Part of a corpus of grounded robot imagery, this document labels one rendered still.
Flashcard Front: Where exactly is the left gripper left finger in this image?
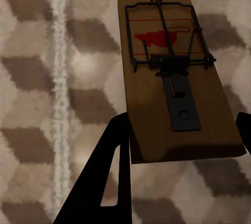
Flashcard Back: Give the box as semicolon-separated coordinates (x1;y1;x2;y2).
53;112;132;224

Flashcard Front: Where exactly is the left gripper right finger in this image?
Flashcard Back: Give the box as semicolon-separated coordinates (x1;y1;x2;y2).
236;112;251;154

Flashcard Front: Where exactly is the mousetrap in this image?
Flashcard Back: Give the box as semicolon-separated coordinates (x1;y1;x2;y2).
118;0;247;164

